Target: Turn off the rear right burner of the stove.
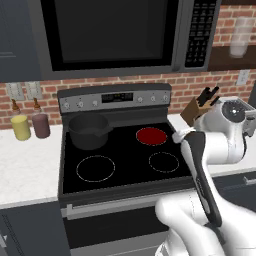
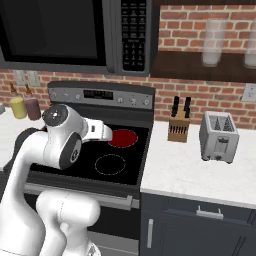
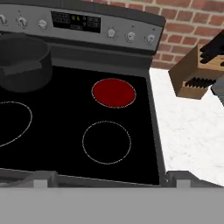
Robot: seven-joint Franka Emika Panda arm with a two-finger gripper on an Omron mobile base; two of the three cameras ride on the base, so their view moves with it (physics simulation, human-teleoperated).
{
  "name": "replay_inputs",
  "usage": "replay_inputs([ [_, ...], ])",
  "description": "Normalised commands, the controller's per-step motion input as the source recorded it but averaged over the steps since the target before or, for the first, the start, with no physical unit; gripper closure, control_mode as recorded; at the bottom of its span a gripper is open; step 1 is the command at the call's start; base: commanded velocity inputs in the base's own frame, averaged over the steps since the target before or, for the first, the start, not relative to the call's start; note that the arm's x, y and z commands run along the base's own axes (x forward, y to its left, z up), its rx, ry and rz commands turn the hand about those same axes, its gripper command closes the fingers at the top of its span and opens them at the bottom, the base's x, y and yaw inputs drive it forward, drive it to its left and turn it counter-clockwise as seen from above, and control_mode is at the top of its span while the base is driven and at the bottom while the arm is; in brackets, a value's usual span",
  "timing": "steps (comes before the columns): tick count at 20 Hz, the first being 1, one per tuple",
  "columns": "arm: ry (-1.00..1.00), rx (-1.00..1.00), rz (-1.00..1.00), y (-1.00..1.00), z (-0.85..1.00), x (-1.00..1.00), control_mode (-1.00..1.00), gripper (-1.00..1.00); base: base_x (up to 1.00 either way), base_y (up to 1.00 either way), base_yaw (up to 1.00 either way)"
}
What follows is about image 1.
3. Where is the steel drawer handle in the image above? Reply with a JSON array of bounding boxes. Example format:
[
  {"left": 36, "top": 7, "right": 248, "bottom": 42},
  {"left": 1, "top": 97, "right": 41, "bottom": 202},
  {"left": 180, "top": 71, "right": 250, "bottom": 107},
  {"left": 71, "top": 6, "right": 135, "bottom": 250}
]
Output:
[{"left": 242, "top": 175, "right": 256, "bottom": 187}]

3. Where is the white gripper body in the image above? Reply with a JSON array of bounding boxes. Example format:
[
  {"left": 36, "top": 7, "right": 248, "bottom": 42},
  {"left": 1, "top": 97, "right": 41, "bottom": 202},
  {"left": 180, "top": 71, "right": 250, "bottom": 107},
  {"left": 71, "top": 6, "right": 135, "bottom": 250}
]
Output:
[{"left": 171, "top": 127, "right": 192, "bottom": 145}]

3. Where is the brown wooden wall shelf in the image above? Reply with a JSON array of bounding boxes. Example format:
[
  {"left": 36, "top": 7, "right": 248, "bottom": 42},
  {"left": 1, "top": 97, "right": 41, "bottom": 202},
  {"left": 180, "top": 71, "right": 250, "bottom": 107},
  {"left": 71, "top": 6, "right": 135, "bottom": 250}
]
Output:
[{"left": 207, "top": 0, "right": 256, "bottom": 72}]

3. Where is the maroon squeeze bottle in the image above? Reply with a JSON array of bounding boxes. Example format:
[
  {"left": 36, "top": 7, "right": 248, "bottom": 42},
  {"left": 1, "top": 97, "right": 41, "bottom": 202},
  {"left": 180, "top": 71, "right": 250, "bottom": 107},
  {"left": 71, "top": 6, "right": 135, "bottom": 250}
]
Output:
[{"left": 31, "top": 97, "right": 51, "bottom": 139}]

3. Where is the black and steel stove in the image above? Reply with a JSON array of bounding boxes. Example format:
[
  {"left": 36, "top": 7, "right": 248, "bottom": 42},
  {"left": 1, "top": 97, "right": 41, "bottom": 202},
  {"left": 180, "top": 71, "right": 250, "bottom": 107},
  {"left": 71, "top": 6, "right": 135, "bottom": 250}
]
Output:
[{"left": 57, "top": 83, "right": 198, "bottom": 256}]

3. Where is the black oven door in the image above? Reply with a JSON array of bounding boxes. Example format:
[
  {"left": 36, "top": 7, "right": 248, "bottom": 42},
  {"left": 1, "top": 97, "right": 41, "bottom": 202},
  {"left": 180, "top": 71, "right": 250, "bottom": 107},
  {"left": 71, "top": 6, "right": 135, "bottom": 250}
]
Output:
[{"left": 61, "top": 189, "right": 178, "bottom": 256}]

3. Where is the steel oven door handle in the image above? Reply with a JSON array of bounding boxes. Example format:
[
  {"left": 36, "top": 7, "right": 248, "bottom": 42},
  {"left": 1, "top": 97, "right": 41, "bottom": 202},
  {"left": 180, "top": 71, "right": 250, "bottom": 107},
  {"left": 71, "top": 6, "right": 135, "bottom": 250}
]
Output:
[{"left": 65, "top": 189, "right": 197, "bottom": 221}]

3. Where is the white wall socket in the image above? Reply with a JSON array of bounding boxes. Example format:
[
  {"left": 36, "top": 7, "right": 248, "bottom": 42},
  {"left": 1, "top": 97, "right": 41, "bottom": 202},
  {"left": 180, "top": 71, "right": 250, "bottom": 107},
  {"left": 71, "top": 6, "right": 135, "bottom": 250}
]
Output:
[
  {"left": 236, "top": 69, "right": 251, "bottom": 87},
  {"left": 25, "top": 81, "right": 44, "bottom": 101},
  {"left": 5, "top": 82, "right": 26, "bottom": 102}
]

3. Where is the round stove burner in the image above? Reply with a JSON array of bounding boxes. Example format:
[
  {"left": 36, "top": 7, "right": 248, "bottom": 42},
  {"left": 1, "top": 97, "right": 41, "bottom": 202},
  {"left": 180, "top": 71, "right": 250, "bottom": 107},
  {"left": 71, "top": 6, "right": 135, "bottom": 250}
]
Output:
[{"left": 135, "top": 126, "right": 168, "bottom": 147}]

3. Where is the yellow squeeze bottle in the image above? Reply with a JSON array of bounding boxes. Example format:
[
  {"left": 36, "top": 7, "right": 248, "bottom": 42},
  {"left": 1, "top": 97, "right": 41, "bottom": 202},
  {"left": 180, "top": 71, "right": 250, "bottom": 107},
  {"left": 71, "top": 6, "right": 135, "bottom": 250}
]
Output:
[{"left": 10, "top": 98, "right": 32, "bottom": 142}]

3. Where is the dark grey drawer front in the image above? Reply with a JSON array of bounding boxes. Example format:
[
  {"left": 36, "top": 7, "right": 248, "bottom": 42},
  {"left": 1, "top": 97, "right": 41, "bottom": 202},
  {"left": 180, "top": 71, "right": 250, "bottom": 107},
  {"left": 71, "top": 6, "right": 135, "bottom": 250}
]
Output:
[{"left": 212, "top": 168, "right": 256, "bottom": 214}]

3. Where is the silver toaster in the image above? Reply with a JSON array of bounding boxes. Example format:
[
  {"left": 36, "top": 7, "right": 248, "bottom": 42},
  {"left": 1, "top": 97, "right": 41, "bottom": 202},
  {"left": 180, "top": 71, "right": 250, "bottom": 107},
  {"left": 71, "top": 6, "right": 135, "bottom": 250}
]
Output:
[{"left": 229, "top": 96, "right": 256, "bottom": 138}]

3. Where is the dark grey cooking pot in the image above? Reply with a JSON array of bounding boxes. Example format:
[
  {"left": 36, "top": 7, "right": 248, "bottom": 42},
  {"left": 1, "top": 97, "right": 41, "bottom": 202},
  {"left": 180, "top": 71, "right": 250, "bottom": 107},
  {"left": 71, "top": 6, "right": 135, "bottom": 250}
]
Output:
[{"left": 68, "top": 113, "right": 111, "bottom": 151}]

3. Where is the black and steel microwave oven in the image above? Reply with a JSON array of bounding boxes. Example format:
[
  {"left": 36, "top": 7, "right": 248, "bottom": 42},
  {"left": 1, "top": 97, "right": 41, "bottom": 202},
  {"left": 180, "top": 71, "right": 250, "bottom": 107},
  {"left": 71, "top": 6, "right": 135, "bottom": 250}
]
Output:
[{"left": 27, "top": 0, "right": 223, "bottom": 80}]

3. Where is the wooden knife block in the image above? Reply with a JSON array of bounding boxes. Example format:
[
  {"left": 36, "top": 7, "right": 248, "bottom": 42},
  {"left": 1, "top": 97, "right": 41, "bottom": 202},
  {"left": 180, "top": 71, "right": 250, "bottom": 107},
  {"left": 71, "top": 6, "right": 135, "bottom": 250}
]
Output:
[{"left": 180, "top": 86, "right": 221, "bottom": 128}]

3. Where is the dark grey base cupboard door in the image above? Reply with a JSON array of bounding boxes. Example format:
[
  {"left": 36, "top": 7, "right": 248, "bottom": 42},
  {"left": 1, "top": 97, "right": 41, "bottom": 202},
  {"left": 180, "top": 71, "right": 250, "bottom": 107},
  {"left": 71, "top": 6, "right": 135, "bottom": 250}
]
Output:
[{"left": 0, "top": 200, "right": 72, "bottom": 256}]

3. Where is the dark grey wall cupboard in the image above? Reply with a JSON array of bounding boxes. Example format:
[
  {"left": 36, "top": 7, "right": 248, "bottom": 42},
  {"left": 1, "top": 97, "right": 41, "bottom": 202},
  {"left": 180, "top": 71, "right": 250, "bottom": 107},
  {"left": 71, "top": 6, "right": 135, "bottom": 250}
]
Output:
[{"left": 0, "top": 0, "right": 44, "bottom": 83}]

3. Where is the clear glass jar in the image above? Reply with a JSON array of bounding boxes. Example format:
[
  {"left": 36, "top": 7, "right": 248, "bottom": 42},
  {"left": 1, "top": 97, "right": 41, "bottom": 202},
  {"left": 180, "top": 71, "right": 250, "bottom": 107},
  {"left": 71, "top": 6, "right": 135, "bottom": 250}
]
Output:
[{"left": 228, "top": 16, "right": 256, "bottom": 59}]

